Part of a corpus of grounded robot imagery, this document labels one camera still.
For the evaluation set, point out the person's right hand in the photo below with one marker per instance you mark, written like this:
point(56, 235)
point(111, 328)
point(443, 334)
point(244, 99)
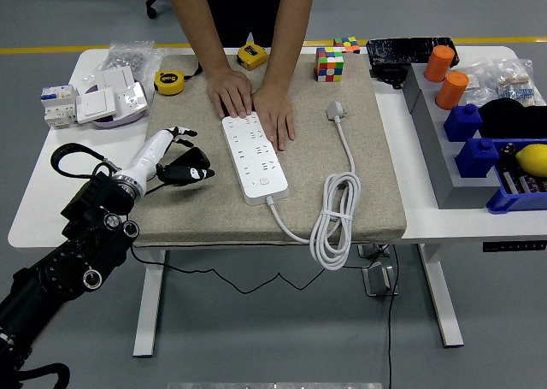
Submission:
point(231, 94)

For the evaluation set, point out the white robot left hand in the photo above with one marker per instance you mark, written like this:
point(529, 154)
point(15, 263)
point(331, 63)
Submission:
point(149, 154)

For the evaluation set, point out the person's left hand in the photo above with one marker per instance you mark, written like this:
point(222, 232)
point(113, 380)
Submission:
point(275, 111)

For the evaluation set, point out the black plug adapter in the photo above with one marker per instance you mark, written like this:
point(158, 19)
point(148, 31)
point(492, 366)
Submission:
point(197, 156)

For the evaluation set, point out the white power strip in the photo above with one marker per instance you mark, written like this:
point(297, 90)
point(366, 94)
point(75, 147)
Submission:
point(256, 166)

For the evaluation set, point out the person's left forearm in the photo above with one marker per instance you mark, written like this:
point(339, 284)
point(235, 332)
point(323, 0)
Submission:
point(290, 30)

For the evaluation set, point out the person's right forearm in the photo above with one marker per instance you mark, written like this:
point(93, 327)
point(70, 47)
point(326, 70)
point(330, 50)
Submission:
point(192, 13)

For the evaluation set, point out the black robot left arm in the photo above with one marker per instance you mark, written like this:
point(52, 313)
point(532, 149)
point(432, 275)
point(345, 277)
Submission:
point(85, 243)

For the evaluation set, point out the squarish yellow tape measure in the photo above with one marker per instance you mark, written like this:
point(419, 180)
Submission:
point(252, 55)

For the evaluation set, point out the purple bowl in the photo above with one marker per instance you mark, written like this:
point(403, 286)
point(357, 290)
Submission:
point(115, 124)

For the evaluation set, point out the grey-brown mat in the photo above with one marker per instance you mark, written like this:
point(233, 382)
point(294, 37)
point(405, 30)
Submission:
point(299, 158)

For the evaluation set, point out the round yellow tape measure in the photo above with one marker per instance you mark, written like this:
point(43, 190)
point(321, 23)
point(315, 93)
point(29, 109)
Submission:
point(168, 83)

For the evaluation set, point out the large colourful puzzle cube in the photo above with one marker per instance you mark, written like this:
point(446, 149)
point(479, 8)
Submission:
point(330, 66)

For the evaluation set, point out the person's torso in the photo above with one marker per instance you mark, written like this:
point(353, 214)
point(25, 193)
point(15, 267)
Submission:
point(243, 4)

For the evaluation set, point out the small colourful puzzle cube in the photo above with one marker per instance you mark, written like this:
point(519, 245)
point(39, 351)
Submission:
point(346, 45)

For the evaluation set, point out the clear bag of metal screws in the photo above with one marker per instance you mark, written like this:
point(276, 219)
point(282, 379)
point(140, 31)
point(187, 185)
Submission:
point(126, 55)

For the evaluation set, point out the white circuit breaker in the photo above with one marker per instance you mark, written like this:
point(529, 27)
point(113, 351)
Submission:
point(57, 107)

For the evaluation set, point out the small black device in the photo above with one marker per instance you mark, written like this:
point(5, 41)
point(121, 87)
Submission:
point(389, 73)

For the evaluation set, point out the black cracked flat device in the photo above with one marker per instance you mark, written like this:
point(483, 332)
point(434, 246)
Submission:
point(397, 51)

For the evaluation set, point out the grey stepped stand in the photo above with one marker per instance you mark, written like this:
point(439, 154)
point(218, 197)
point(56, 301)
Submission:
point(431, 149)

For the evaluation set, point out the orange cylinder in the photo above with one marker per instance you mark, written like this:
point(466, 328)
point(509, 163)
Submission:
point(451, 90)
point(439, 64)

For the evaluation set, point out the blue block with knob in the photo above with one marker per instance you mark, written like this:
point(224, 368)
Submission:
point(462, 124)
point(476, 160)

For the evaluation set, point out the white table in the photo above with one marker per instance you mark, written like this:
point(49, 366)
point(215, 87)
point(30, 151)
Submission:
point(448, 224)

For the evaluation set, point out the clear bag of white parts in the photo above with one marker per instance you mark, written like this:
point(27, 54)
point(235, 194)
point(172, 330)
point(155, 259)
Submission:
point(480, 81)

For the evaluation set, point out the black dotted knob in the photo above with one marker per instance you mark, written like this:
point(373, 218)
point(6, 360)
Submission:
point(507, 150)

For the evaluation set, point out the black cloth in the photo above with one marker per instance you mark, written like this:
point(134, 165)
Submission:
point(513, 117)

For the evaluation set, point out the clear bag of blue-white parts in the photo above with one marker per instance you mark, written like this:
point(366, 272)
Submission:
point(515, 87)

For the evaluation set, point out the blue plastic bin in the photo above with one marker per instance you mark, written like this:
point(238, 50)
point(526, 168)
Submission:
point(508, 201)

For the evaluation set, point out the yellow lemon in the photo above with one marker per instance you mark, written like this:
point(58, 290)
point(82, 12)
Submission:
point(533, 160)

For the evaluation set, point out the black table control panel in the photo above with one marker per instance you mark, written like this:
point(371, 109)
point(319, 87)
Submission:
point(513, 247)

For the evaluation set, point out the white wall socket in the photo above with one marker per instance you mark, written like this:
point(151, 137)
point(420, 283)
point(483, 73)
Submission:
point(130, 98)

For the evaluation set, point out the white wall switch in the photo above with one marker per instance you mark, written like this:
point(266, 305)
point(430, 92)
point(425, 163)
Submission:
point(115, 79)
point(96, 104)

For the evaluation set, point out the small silver metal bracket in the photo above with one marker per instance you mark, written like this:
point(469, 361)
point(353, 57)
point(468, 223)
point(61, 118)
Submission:
point(372, 251)

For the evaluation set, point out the large silver metal bracket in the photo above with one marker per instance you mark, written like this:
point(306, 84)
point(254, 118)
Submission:
point(376, 280)

